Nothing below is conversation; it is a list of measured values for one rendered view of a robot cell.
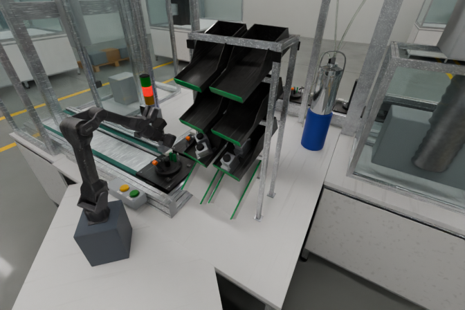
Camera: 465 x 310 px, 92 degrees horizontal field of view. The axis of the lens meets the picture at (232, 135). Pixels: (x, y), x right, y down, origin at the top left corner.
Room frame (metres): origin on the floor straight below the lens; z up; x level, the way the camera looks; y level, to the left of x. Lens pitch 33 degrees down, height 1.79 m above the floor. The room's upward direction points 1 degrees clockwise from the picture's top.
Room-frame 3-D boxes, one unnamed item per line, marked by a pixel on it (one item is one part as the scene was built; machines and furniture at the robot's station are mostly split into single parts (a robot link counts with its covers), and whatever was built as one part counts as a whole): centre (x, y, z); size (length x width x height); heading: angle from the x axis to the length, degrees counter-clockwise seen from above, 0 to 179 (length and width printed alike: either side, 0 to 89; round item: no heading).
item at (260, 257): (1.31, 0.13, 0.84); 1.50 x 1.41 x 0.03; 61
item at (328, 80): (1.33, -0.57, 1.32); 0.14 x 0.14 x 0.38
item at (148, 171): (0.93, 0.34, 0.96); 0.24 x 0.24 x 0.02; 61
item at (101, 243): (0.54, 0.50, 0.96); 0.14 x 0.14 x 0.20; 16
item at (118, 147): (1.09, 0.59, 0.91); 0.84 x 0.28 x 0.10; 61
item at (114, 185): (0.78, 0.52, 0.93); 0.21 x 0.07 x 0.06; 61
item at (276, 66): (0.86, -0.03, 1.26); 0.36 x 0.21 x 0.80; 61
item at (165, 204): (0.93, 0.66, 0.91); 0.89 x 0.06 x 0.11; 61
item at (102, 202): (0.55, 0.50, 1.15); 0.09 x 0.07 x 0.06; 70
